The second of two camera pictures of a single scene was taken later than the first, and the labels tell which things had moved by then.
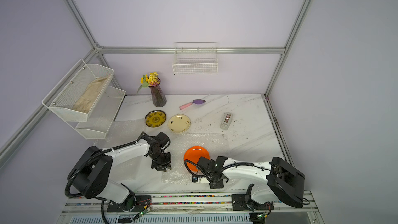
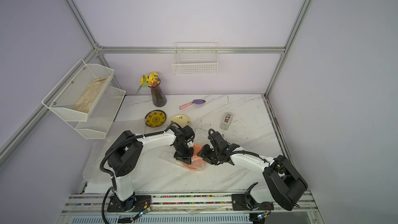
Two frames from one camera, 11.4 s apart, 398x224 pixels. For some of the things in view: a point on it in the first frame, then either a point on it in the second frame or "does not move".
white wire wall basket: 195,58 does not move
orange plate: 193,154 does not move
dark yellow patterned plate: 155,118 does not move
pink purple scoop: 195,101 does not move
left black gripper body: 159,161 -> 183,153
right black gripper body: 213,184 -> 209,155
